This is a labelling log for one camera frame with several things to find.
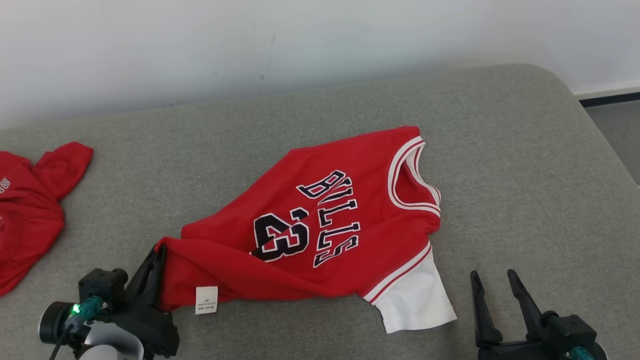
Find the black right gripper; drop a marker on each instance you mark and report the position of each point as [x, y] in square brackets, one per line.
[515, 351]

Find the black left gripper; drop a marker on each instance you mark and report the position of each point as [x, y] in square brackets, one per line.
[152, 332]

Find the red Bulls 23 jersey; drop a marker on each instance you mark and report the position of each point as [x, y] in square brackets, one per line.
[225, 260]

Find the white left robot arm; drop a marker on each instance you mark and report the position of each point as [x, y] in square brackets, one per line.
[112, 345]

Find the grey fabric mat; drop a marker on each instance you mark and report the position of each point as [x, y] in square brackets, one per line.
[150, 165]

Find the black baseboard strip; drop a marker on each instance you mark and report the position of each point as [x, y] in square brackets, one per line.
[610, 98]

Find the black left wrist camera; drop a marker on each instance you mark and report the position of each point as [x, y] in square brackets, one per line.
[100, 287]

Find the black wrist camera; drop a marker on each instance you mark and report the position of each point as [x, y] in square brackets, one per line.
[575, 330]
[100, 287]

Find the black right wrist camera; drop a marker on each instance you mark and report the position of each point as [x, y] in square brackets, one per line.
[575, 330]

